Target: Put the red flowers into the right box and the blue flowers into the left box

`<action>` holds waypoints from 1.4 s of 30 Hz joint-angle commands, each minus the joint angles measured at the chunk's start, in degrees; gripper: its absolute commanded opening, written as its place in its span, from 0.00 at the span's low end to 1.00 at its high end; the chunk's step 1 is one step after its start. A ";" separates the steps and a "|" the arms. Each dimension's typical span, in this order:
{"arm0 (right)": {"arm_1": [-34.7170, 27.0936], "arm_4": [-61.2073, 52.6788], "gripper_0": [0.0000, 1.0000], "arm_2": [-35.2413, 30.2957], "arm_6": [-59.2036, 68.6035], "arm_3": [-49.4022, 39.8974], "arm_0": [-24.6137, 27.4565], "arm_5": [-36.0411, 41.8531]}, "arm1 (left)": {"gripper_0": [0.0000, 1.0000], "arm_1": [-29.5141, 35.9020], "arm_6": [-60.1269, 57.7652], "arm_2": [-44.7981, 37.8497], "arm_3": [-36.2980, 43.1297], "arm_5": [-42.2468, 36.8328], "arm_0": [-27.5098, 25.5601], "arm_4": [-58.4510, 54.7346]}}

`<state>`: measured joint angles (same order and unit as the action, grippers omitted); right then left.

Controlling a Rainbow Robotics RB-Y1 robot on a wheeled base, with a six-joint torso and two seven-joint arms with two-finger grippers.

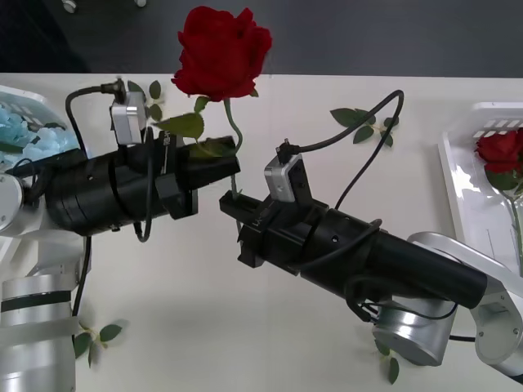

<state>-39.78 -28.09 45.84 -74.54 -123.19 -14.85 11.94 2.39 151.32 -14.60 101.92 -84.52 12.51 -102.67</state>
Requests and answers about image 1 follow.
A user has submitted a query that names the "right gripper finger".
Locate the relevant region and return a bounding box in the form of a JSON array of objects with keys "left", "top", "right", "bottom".
[
  {"left": 219, "top": 207, "right": 257, "bottom": 230},
  {"left": 219, "top": 191, "right": 270, "bottom": 214}
]

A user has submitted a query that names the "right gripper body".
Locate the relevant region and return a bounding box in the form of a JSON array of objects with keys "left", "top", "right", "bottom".
[{"left": 237, "top": 198, "right": 330, "bottom": 276}]

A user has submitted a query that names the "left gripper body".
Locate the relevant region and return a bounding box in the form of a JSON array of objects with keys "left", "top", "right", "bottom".
[{"left": 152, "top": 128, "right": 201, "bottom": 221}]

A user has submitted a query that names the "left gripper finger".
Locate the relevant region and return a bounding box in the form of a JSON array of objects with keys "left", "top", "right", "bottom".
[
  {"left": 189, "top": 136, "right": 239, "bottom": 163},
  {"left": 187, "top": 156, "right": 242, "bottom": 192}
]

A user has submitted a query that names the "red rose green stem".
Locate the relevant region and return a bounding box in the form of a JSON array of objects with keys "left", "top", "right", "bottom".
[
  {"left": 473, "top": 127, "right": 523, "bottom": 256},
  {"left": 151, "top": 6, "right": 274, "bottom": 203}
]

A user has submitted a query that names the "pale blue flower green stem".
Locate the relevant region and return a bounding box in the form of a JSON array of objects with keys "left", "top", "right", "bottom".
[
  {"left": 0, "top": 101, "right": 36, "bottom": 138},
  {"left": 20, "top": 124, "right": 79, "bottom": 165}
]

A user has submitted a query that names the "loose green leaf twig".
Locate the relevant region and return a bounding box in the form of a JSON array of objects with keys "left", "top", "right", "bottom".
[
  {"left": 373, "top": 337, "right": 401, "bottom": 385},
  {"left": 127, "top": 79, "right": 164, "bottom": 123},
  {"left": 329, "top": 106, "right": 400, "bottom": 149},
  {"left": 73, "top": 322, "right": 123, "bottom": 369}
]

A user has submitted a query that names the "shallow white box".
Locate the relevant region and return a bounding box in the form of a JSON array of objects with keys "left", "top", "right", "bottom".
[
  {"left": 0, "top": 84, "right": 81, "bottom": 262},
  {"left": 437, "top": 101, "right": 523, "bottom": 279}
]

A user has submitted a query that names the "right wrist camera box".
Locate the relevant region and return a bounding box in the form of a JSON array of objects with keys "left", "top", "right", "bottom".
[{"left": 263, "top": 152, "right": 306, "bottom": 203}]

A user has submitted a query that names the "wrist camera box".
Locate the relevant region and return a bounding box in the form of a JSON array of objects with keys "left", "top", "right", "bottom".
[
  {"left": 263, "top": 152, "right": 306, "bottom": 203},
  {"left": 109, "top": 91, "right": 149, "bottom": 147}
]

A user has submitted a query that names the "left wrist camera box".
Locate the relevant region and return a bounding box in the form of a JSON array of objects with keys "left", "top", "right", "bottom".
[{"left": 109, "top": 91, "right": 149, "bottom": 147}]

